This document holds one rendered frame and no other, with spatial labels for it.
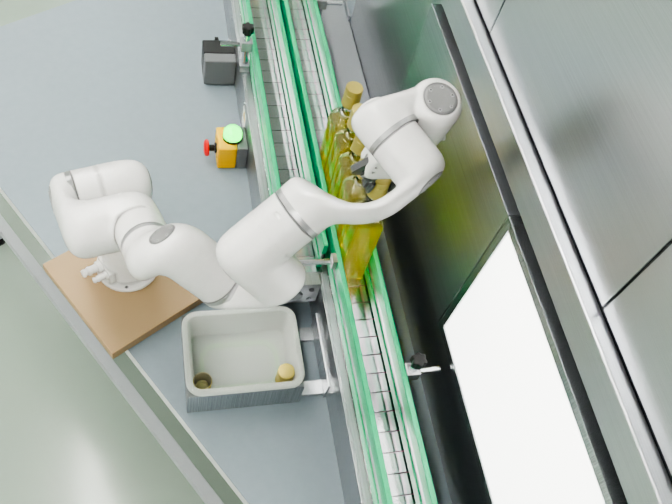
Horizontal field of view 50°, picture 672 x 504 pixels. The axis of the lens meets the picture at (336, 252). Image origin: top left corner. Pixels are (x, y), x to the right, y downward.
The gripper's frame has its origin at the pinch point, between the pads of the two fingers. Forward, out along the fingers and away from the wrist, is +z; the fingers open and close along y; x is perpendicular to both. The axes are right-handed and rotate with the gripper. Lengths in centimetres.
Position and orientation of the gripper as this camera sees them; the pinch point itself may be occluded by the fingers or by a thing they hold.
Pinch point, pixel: (380, 180)
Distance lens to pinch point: 126.7
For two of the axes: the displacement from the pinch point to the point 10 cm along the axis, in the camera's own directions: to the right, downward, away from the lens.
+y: -9.7, 0.5, -2.5
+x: 1.2, 9.5, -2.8
